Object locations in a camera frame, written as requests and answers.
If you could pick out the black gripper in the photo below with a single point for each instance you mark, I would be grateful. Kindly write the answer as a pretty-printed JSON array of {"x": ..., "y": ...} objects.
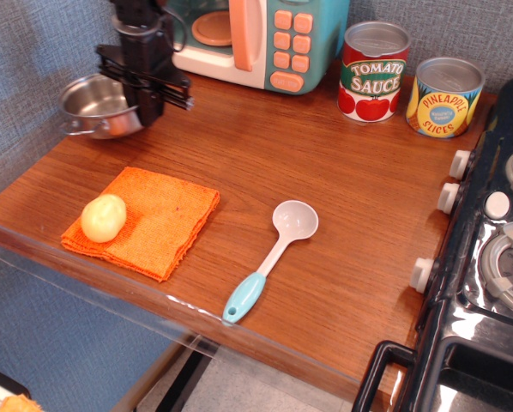
[{"x": 142, "y": 62}]

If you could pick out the small metal pot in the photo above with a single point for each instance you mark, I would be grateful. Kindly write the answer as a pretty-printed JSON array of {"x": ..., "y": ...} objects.
[{"x": 95, "y": 106}]

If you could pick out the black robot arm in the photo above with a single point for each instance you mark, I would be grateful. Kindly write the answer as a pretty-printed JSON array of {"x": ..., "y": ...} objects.
[{"x": 144, "y": 14}]

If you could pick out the orange folded cloth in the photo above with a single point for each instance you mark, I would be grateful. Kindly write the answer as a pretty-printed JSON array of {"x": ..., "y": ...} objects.
[{"x": 164, "y": 215}]

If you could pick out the yellow toy potato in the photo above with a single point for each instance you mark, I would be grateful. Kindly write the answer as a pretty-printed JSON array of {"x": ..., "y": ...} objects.
[{"x": 103, "y": 218}]

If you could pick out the toy microwave teal pink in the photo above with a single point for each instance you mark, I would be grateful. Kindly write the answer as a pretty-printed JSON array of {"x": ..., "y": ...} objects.
[{"x": 280, "y": 46}]

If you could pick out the tomato sauce can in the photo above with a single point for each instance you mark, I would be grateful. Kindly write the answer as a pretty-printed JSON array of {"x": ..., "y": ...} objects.
[{"x": 373, "y": 65}]

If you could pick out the pineapple slices can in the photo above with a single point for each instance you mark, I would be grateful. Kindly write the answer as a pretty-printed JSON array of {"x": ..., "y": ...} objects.
[{"x": 444, "y": 96}]

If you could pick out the orange object bottom corner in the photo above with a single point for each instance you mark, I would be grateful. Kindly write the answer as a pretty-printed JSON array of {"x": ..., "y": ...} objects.
[{"x": 19, "y": 403}]

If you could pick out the black toy stove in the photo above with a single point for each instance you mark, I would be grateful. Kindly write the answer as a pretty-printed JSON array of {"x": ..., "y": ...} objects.
[{"x": 463, "y": 357}]

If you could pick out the white ladle teal handle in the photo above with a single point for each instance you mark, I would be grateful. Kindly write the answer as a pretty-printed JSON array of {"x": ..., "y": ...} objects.
[{"x": 293, "y": 220}]

